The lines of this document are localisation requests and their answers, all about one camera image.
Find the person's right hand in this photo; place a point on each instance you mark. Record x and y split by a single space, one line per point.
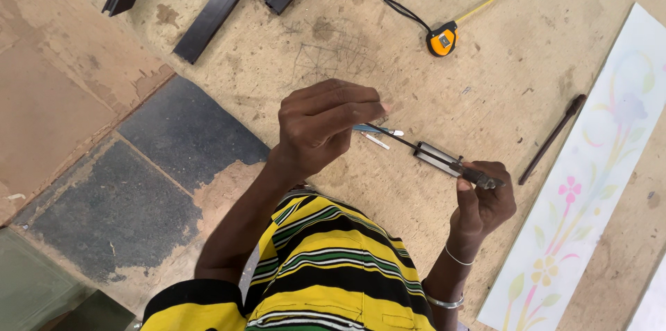
486 211

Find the person's left hand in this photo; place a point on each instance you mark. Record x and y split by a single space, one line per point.
317 128

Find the person's left fingers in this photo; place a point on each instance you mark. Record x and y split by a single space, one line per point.
354 104

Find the dark metal rod tool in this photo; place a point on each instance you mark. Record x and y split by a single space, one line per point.
442 160

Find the blue pen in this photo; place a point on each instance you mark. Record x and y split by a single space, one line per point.
379 129

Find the white pen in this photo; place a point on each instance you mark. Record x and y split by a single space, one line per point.
375 140

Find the orange black tape measure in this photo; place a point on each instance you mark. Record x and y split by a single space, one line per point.
442 38

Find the flat black profile piece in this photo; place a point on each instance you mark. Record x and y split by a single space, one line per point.
211 24

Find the yellow black striped shirt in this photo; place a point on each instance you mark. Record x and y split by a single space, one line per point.
322 273

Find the dark brown stick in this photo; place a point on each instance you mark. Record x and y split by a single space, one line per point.
552 138

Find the thick silver bangle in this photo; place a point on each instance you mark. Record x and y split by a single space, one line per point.
443 302

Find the white floral panel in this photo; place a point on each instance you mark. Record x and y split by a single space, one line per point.
588 180

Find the greenish glass pane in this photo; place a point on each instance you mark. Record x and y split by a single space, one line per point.
47 289

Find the plain white panel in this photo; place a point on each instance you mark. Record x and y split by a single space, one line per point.
653 305

